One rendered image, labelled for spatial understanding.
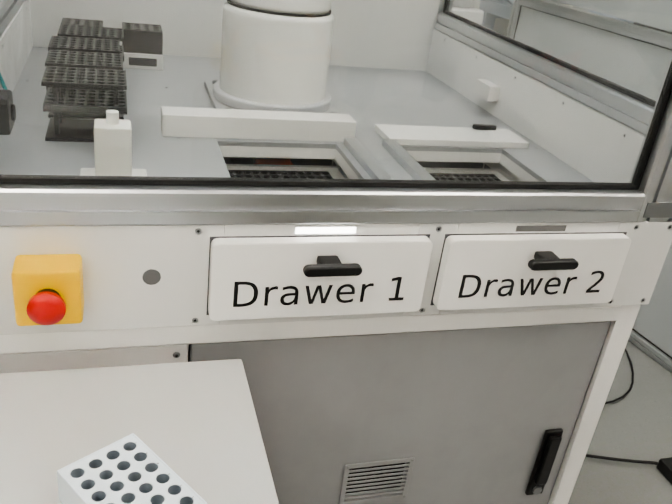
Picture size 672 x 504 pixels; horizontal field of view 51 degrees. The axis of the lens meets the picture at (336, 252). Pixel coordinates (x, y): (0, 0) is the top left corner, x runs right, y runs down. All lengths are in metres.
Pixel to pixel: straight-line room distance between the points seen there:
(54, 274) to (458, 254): 0.51
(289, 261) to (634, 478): 1.49
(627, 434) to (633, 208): 1.31
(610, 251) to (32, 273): 0.77
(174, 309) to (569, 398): 0.69
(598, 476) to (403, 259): 1.32
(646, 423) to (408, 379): 1.41
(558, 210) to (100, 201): 0.61
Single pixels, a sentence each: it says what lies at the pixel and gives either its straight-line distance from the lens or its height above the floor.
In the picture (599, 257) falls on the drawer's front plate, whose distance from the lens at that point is 1.09.
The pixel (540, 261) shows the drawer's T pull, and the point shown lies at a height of 0.91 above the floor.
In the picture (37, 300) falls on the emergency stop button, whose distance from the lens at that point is 0.83.
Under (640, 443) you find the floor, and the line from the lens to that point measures 2.32.
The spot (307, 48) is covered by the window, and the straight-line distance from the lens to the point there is 0.84.
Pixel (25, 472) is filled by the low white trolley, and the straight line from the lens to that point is 0.81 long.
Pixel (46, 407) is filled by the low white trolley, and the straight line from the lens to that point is 0.89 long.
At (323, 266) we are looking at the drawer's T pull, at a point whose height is 0.91.
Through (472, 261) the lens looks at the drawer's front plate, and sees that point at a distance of 0.98.
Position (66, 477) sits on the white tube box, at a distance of 0.75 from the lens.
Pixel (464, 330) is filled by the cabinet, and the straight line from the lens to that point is 1.08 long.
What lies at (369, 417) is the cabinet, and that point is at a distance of 1.12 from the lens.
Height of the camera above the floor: 1.32
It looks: 27 degrees down
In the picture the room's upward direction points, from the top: 8 degrees clockwise
